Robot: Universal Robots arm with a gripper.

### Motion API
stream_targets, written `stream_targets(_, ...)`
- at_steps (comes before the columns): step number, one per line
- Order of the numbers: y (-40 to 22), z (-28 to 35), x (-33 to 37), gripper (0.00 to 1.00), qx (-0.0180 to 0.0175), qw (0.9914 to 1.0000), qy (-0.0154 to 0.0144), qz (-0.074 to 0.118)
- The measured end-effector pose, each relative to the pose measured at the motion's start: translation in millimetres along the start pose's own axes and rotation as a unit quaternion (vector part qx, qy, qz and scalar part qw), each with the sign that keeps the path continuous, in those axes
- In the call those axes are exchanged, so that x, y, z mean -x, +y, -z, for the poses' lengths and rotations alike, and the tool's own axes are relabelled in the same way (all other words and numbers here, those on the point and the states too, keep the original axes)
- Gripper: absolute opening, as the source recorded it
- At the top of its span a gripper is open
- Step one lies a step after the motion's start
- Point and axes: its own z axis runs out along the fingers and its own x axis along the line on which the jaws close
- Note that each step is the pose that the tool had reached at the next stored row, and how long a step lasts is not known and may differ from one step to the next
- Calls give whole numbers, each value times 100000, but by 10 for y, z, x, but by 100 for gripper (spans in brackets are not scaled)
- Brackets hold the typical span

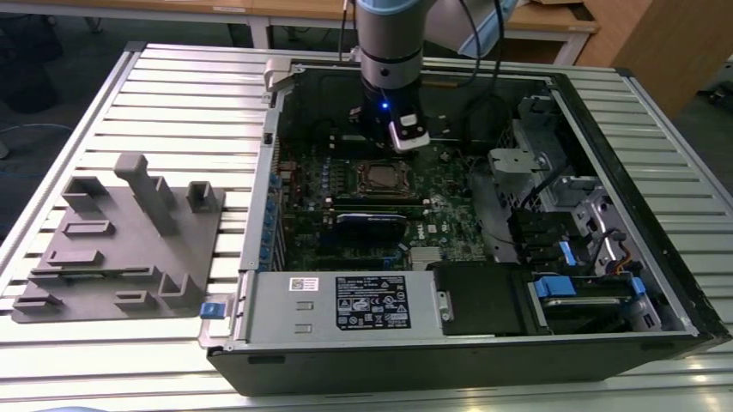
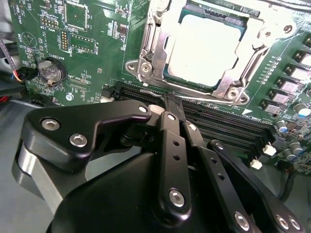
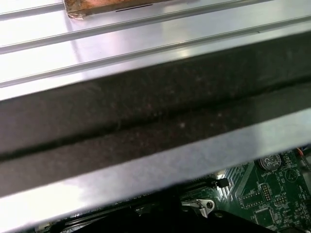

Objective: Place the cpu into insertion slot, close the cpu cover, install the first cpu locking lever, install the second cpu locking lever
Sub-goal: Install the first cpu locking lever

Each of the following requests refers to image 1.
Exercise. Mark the silver CPU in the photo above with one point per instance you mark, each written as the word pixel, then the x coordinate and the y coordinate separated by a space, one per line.
pixel 384 178

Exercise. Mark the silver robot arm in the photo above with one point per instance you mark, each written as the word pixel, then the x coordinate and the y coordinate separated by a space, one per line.
pixel 389 47

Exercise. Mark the black RAM slot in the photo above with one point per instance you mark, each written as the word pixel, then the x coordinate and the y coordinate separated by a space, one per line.
pixel 384 207
pixel 378 199

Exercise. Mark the green motherboard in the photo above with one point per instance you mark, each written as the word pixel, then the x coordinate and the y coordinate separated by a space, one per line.
pixel 453 214

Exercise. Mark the black graphics card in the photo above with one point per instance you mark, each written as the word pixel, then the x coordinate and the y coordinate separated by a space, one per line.
pixel 373 232

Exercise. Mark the silver chipset heatsink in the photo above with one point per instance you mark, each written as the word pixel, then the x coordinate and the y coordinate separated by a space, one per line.
pixel 426 254

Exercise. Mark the silver metal drive cage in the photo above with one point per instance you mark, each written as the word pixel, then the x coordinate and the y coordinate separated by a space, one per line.
pixel 564 197

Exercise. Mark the blue plastic tab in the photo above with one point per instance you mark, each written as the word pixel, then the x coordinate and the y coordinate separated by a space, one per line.
pixel 567 253

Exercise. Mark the silver power supply unit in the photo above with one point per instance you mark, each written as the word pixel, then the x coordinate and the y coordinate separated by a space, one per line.
pixel 276 326

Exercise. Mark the blue case latch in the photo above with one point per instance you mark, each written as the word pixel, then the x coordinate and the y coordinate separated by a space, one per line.
pixel 213 310

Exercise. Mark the grey parts rack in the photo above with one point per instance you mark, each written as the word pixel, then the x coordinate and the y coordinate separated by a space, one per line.
pixel 126 257

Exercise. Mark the wooden cabinet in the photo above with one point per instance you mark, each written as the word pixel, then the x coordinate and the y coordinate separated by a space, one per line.
pixel 671 43

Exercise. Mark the hard disk in blue carrier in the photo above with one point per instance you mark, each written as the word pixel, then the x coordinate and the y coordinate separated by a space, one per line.
pixel 579 302

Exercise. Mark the black PC case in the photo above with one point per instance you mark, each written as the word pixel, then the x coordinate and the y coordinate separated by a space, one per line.
pixel 401 369

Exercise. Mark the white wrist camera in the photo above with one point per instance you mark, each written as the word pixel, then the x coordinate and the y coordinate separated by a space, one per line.
pixel 409 137

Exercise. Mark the light grey metal bracket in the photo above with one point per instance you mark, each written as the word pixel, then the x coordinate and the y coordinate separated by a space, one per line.
pixel 516 165

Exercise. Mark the wooden desk white frame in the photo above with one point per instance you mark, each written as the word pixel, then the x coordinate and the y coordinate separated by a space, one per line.
pixel 551 21
pixel 171 6

